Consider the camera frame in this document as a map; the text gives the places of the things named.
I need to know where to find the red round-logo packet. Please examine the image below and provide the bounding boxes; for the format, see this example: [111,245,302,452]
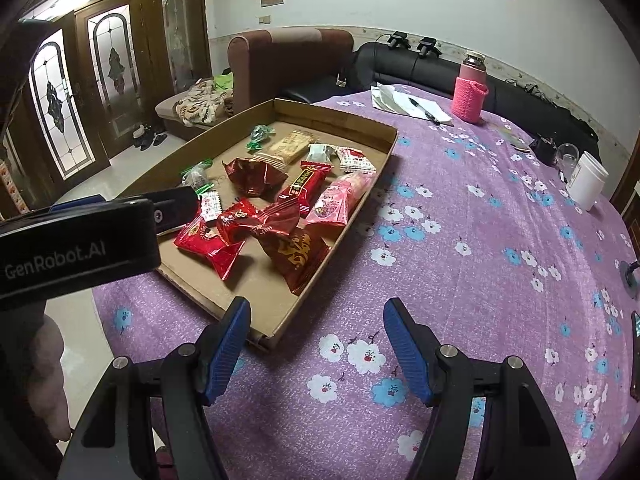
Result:
[174,216,245,281]

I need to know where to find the green-end clear candy packet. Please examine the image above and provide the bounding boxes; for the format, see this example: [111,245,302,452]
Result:
[180,158,215,195]

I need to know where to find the red white small packet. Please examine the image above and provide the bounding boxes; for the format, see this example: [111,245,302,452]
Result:
[200,191,222,222]

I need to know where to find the green candy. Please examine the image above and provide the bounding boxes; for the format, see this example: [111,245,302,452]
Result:
[246,125,274,153]

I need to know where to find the clear biscuit packet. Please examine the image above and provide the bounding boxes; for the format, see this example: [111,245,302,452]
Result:
[256,130,314,165]

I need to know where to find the red black-label snack bar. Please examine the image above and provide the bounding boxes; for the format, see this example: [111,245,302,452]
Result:
[278,162,332,217]

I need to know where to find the small white green packet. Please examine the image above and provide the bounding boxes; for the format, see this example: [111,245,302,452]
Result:
[303,143,334,167]

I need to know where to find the pink snack packet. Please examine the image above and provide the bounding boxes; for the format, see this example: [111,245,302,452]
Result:
[305,170,376,228]

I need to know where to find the white red square packet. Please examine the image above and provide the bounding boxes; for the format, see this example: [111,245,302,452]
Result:
[334,146,376,174]

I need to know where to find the dark red gold-character packet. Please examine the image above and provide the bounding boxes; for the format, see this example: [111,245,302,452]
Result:
[216,197,330,296]

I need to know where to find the person left hand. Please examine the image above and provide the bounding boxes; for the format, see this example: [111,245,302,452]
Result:
[27,314,72,442]

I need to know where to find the wooden glass doors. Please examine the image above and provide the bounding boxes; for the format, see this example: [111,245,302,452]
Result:
[1,0,212,217]

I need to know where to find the purple floral tablecloth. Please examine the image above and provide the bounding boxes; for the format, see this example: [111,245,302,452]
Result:
[92,83,640,480]

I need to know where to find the patterned blanket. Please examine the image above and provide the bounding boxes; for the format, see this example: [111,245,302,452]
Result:
[174,73,234,127]

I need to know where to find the black phone stand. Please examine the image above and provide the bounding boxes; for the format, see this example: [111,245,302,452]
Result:
[618,260,640,300]

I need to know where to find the cardboard tray box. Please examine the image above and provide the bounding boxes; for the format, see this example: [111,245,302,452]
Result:
[122,99,397,349]

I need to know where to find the brown armchair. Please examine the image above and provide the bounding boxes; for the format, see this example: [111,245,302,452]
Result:
[153,27,356,141]

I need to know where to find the white plastic jar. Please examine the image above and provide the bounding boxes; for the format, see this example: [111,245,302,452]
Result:
[566,151,608,211]

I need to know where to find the clear glass cup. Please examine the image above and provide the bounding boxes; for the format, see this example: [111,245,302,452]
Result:
[554,143,580,183]

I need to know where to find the black small pouch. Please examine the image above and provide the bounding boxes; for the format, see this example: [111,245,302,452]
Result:
[529,136,556,167]

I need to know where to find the phone on table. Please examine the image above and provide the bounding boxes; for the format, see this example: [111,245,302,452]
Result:
[497,127,530,153]

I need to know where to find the black pen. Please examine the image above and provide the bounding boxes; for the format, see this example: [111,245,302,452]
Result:
[408,98,440,126]

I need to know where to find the black leather sofa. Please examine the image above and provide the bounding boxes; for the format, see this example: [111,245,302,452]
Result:
[281,41,600,157]

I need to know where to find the white notepad paper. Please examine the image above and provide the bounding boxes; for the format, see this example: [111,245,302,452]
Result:
[370,84,452,126]

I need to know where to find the pink sleeved thermos bottle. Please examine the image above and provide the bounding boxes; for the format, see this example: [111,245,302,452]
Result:
[451,51,489,124]

